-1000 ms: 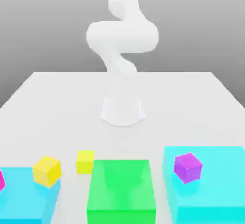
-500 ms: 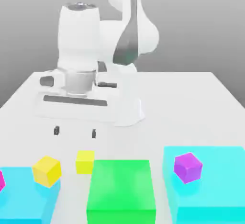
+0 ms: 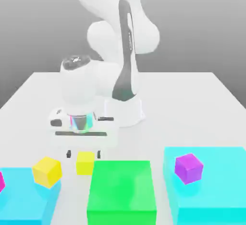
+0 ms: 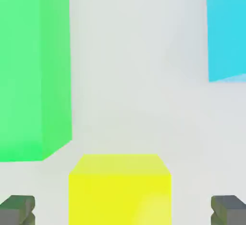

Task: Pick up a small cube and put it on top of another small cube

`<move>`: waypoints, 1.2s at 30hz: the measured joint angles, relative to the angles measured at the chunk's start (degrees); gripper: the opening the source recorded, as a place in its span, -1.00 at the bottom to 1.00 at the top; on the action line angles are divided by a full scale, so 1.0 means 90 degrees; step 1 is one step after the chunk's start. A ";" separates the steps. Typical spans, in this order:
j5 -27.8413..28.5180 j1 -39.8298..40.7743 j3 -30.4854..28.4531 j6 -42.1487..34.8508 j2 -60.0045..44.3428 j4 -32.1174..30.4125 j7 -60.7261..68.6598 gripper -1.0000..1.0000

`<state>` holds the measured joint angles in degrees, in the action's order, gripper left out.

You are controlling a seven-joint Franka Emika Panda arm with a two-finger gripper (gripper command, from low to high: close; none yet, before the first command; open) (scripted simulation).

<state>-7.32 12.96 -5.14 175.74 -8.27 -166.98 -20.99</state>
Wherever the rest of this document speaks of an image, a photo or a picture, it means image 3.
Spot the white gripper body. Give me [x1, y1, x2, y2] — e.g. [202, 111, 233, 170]
[54, 125, 118, 151]

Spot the small yellow cube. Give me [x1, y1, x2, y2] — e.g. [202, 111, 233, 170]
[75, 151, 96, 176]
[32, 156, 62, 189]

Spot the small magenta cube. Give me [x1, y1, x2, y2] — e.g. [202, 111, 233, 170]
[0, 171, 6, 193]

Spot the small purple cube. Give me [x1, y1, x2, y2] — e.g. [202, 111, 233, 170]
[174, 152, 204, 186]

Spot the large green box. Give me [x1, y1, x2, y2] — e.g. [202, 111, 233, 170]
[86, 160, 158, 225]

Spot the large sky blue box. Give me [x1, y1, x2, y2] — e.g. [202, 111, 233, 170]
[0, 167, 62, 225]

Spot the large cyan box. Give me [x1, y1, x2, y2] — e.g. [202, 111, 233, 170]
[162, 146, 246, 225]

